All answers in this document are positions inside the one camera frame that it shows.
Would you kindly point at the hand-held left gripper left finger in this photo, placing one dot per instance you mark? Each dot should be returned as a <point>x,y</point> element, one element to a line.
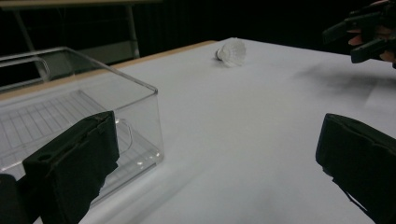
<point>74,161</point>

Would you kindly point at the clear plastic box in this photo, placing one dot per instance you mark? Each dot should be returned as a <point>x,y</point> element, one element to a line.
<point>62,105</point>

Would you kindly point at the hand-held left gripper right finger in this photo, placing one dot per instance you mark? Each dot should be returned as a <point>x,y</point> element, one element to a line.
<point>361,155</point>

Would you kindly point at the metal frame table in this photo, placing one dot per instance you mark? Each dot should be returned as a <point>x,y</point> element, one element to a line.
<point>132,28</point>

